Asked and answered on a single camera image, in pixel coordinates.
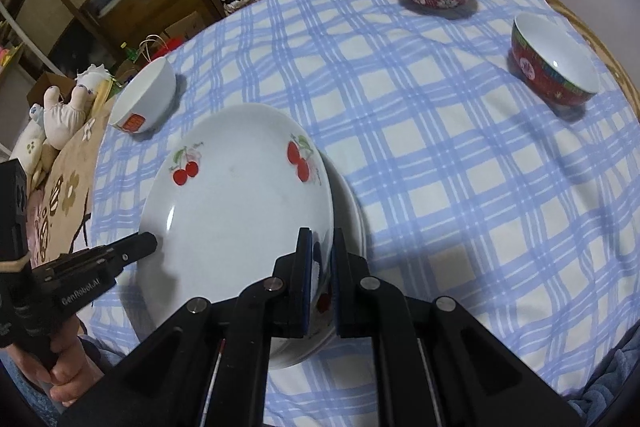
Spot person's left hand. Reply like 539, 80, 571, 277
46, 331, 108, 407

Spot white cherry print plate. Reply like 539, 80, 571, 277
270, 159, 362, 364
270, 167, 369, 370
136, 103, 333, 348

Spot yellow green cushion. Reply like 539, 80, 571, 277
95, 77, 121, 108

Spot white plush toy with legs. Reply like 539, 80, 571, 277
44, 82, 96, 150

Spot cream plush toy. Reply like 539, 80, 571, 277
10, 104, 51, 188

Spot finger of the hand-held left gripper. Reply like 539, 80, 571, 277
100, 232, 158, 265

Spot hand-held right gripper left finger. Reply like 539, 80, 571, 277
60, 227, 316, 427

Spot red paper shopping bag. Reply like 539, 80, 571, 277
140, 34, 183, 62

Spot white spiky plush toy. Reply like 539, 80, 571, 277
75, 63, 108, 88

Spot grey blue blanket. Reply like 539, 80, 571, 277
567, 322, 640, 418

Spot pink blanket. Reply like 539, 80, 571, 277
22, 187, 53, 268

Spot open cardboard box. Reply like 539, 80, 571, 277
27, 72, 76, 108

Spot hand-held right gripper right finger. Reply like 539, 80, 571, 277
331, 227, 583, 427

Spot blue plaid cloth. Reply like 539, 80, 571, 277
90, 0, 640, 427

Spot person's leg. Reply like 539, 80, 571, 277
0, 337, 121, 427

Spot white bowl with orange label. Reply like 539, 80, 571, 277
109, 56, 177, 134

